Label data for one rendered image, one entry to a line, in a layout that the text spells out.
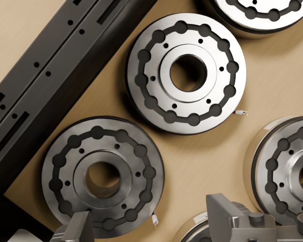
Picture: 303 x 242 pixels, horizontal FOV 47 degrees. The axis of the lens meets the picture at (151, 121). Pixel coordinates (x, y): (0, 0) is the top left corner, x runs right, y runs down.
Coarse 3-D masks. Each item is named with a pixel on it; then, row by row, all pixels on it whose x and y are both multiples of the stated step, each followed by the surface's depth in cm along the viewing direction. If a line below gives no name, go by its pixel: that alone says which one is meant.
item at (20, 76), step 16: (96, 0) 21; (64, 16) 21; (80, 16) 21; (48, 32) 21; (64, 32) 21; (32, 48) 21; (48, 48) 21; (16, 64) 21; (32, 64) 21; (16, 80) 21; (32, 80) 21; (16, 96) 21; (0, 112) 21
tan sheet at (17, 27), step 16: (0, 0) 30; (16, 0) 30; (32, 0) 31; (48, 0) 31; (64, 0) 31; (0, 16) 30; (16, 16) 31; (32, 16) 31; (48, 16) 31; (0, 32) 30; (16, 32) 31; (32, 32) 31; (0, 48) 31; (16, 48) 31; (0, 64) 31; (0, 80) 31
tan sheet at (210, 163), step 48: (192, 0) 32; (288, 48) 32; (96, 96) 31; (288, 96) 33; (48, 144) 31; (192, 144) 32; (240, 144) 32; (192, 192) 32; (240, 192) 33; (96, 240) 32; (144, 240) 32
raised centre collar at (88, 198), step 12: (84, 156) 28; (96, 156) 28; (108, 156) 28; (120, 156) 28; (84, 168) 28; (120, 168) 28; (84, 180) 28; (132, 180) 29; (84, 192) 28; (120, 192) 28; (96, 204) 28; (108, 204) 28
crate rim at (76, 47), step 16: (112, 0) 21; (128, 0) 21; (96, 16) 21; (112, 16) 21; (80, 32) 22; (96, 32) 21; (64, 48) 21; (80, 48) 21; (48, 64) 21; (64, 64) 21; (48, 80) 21; (64, 80) 21; (32, 96) 21; (48, 96) 21; (16, 112) 21; (32, 112) 21; (0, 128) 21; (16, 128) 22; (0, 144) 22; (16, 144) 22; (0, 160) 21
